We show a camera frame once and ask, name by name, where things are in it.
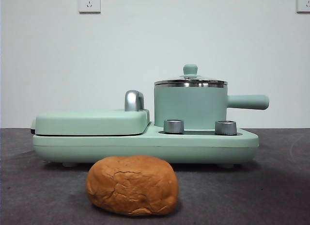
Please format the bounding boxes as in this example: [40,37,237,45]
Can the silver control knob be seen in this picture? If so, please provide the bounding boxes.
[215,120,237,135]
[163,119,185,134]

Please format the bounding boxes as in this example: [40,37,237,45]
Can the green breakfast machine base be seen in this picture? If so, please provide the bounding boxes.
[32,122,259,168]

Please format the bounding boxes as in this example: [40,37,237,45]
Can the green hinged griddle cover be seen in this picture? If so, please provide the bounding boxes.
[31,108,151,136]

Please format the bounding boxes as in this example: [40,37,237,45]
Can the glass lid with green knob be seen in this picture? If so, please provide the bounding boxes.
[154,64,228,87]

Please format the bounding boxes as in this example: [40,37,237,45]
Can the green pot with side handle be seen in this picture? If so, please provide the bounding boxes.
[154,84,270,129]

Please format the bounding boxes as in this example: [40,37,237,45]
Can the white wall socket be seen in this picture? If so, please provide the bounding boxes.
[77,0,101,14]
[296,0,310,14]

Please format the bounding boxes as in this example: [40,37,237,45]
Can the brown potato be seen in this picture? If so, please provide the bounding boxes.
[86,155,179,216]

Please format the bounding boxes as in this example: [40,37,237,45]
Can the chrome griddle cover handle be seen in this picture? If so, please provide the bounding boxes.
[124,90,146,112]

